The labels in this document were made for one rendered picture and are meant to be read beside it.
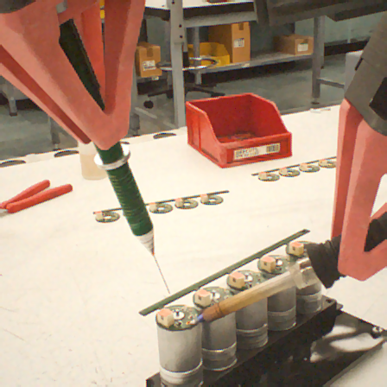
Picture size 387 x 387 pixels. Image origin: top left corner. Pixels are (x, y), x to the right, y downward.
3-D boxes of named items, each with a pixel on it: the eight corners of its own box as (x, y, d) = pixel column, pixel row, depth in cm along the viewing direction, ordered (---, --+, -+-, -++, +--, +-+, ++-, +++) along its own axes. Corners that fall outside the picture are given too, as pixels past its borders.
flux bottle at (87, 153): (111, 169, 78) (104, 90, 74) (108, 179, 75) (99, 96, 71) (84, 170, 78) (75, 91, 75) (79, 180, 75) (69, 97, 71)
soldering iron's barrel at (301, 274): (211, 335, 33) (322, 287, 32) (197, 313, 33) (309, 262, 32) (211, 320, 35) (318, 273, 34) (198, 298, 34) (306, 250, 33)
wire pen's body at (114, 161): (120, 235, 30) (23, 19, 24) (141, 214, 31) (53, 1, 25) (143, 243, 29) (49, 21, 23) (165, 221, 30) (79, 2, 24)
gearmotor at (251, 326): (275, 349, 40) (275, 277, 38) (249, 366, 39) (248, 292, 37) (246, 333, 42) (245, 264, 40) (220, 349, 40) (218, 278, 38)
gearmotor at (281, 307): (303, 330, 42) (304, 261, 40) (279, 346, 40) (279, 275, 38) (274, 316, 44) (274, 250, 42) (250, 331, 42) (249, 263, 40)
